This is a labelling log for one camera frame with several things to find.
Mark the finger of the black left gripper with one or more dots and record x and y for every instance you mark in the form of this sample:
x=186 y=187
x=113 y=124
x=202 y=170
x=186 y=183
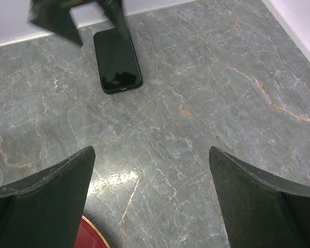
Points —
x=113 y=10
x=55 y=17

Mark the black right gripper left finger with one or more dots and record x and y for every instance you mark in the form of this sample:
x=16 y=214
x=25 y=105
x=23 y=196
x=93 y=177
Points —
x=45 y=208

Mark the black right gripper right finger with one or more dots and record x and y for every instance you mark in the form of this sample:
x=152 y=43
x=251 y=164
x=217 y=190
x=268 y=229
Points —
x=259 y=209

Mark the round red tray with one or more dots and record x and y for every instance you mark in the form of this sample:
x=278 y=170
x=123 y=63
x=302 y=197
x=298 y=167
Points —
x=88 y=236

